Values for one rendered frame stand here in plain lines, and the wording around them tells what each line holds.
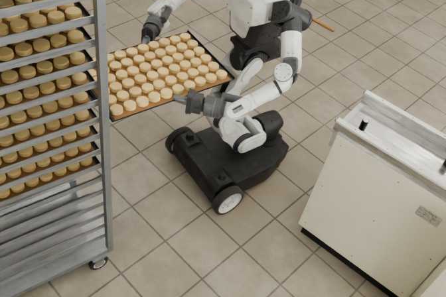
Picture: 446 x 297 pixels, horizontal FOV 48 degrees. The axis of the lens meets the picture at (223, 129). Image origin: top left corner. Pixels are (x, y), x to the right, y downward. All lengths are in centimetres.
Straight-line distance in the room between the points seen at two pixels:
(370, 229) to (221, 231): 84
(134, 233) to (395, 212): 139
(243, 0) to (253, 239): 137
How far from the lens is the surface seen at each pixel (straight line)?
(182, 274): 276
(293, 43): 213
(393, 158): 234
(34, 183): 212
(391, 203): 249
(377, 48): 467
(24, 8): 156
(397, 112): 257
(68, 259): 265
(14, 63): 166
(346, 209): 266
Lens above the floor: 244
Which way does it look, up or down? 45 degrees down
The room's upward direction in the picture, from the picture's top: 11 degrees clockwise
